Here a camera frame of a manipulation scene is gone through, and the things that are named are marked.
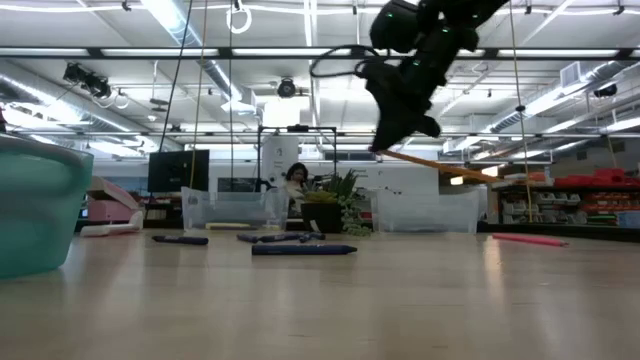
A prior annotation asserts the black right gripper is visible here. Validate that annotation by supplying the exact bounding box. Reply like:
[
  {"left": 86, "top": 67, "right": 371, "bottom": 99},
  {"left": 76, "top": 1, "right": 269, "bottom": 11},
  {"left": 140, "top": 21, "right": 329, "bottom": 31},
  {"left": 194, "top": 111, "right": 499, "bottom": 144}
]
[{"left": 367, "top": 52, "right": 451, "bottom": 153}]

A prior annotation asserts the orange pencil with pink eraser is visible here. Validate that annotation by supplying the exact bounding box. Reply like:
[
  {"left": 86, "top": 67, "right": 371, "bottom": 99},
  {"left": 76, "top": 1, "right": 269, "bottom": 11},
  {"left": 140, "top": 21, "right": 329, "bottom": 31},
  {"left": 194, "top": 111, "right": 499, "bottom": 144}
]
[{"left": 369, "top": 147, "right": 534, "bottom": 187}]

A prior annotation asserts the blue crayon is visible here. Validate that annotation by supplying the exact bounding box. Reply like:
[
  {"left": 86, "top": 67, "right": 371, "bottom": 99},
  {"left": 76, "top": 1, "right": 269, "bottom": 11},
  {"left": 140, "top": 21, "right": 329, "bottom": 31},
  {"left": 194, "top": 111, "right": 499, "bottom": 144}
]
[
  {"left": 150, "top": 235, "right": 210, "bottom": 247},
  {"left": 250, "top": 243, "right": 359, "bottom": 257}
]

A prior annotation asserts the teal plastic bin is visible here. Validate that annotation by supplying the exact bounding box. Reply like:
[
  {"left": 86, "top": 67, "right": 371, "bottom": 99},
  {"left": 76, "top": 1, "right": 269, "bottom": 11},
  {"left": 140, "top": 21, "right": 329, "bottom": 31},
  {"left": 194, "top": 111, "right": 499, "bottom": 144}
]
[{"left": 0, "top": 130, "right": 95, "bottom": 281}]

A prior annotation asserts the shelving with red bins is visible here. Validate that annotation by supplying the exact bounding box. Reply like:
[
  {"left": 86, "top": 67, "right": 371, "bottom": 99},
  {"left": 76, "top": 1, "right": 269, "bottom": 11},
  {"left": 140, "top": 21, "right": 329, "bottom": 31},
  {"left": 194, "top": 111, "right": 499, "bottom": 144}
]
[{"left": 492, "top": 167, "right": 640, "bottom": 227}]

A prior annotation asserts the clear plastic bin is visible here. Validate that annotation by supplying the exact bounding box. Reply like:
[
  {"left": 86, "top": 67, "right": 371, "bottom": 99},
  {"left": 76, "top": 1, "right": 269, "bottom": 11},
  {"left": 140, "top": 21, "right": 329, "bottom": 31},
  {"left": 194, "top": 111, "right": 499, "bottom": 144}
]
[
  {"left": 181, "top": 186, "right": 291, "bottom": 234},
  {"left": 369, "top": 187, "right": 481, "bottom": 236}
]

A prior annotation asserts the person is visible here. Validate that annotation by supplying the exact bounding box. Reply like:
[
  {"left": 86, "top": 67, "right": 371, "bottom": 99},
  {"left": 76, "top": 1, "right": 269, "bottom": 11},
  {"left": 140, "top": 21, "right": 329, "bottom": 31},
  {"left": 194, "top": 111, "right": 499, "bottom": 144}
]
[{"left": 282, "top": 162, "right": 311, "bottom": 214}]

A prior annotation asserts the potted succulent plant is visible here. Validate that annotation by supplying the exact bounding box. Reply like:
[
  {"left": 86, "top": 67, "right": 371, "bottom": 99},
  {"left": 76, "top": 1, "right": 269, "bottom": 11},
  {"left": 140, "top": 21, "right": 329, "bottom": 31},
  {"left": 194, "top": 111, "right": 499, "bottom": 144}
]
[{"left": 298, "top": 168, "right": 374, "bottom": 238}]

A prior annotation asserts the white pillar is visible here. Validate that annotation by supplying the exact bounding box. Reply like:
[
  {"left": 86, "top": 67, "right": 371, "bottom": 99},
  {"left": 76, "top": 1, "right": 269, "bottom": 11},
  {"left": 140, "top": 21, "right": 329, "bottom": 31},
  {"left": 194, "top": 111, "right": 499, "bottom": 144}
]
[{"left": 260, "top": 135, "right": 300, "bottom": 187}]

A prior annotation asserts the black monitor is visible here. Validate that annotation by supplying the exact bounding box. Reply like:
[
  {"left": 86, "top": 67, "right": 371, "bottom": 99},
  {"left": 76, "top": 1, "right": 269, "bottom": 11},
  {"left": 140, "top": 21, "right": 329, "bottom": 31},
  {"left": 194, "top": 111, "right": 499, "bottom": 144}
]
[{"left": 147, "top": 149, "right": 211, "bottom": 194}]

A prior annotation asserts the pink stapler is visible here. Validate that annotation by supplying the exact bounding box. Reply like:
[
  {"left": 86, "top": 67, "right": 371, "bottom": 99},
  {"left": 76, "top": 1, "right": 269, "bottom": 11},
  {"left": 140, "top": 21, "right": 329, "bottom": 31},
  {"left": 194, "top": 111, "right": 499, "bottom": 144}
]
[{"left": 82, "top": 174, "right": 145, "bottom": 238}]

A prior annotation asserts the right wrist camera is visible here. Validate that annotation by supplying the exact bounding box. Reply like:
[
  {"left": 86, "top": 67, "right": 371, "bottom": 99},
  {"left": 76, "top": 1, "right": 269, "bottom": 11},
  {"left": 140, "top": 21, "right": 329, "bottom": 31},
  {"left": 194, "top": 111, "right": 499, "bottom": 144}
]
[{"left": 358, "top": 58, "right": 389, "bottom": 91}]

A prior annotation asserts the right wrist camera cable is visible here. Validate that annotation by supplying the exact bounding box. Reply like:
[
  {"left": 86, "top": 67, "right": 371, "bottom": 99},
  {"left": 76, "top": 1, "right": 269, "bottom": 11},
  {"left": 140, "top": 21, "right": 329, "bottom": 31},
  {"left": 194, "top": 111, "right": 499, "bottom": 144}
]
[{"left": 308, "top": 43, "right": 384, "bottom": 80}]

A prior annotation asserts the thin black hanging cable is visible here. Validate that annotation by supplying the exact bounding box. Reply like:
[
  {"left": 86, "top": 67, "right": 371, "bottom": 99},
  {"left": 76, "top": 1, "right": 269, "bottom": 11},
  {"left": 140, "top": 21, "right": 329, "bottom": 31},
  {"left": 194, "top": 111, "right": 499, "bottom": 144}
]
[{"left": 228, "top": 0, "right": 235, "bottom": 179}]

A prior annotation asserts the white cable ring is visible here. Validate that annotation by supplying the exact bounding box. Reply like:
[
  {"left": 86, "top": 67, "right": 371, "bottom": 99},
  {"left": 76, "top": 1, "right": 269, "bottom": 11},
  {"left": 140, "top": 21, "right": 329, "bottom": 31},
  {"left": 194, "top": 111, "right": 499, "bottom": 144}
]
[{"left": 225, "top": 2, "right": 253, "bottom": 35}]

